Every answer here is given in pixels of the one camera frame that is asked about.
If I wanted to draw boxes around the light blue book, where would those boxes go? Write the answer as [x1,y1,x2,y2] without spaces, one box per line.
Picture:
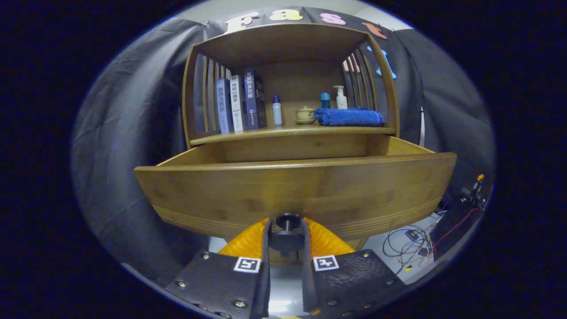
[216,78,234,134]

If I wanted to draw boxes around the dark blue book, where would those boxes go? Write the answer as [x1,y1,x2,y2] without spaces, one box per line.
[243,68,268,130]

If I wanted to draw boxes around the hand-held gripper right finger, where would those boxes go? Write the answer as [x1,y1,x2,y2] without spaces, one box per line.
[301,217,408,317]

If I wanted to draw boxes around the tangled floor cables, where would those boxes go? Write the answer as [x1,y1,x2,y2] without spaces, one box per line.
[382,213,448,271]

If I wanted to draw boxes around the white pump bottle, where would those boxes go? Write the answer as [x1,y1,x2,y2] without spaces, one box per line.
[333,85,349,110]

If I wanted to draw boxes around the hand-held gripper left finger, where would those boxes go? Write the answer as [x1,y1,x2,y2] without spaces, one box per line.
[165,217,272,319]

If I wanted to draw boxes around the white book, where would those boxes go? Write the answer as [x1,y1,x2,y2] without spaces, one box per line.
[229,75,246,132]

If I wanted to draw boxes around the black backdrop cloth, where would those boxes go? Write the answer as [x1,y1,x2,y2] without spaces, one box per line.
[71,7,497,284]

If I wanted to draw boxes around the blue folded towel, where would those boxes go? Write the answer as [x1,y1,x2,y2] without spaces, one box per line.
[314,107,384,127]

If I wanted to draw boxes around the black device with orange part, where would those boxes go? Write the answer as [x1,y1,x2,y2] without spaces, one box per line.
[439,174,488,257]

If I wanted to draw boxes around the wooden drawer with black knob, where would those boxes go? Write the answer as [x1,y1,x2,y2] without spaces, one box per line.
[134,133,458,258]

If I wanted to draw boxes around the beige lidded teacup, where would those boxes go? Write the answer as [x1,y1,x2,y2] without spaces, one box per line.
[295,105,316,125]

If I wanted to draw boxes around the wooden countertop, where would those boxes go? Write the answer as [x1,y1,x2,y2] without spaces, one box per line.
[190,120,396,146]

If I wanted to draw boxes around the wooden cabinet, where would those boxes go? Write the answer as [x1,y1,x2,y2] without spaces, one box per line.
[182,22,400,266]

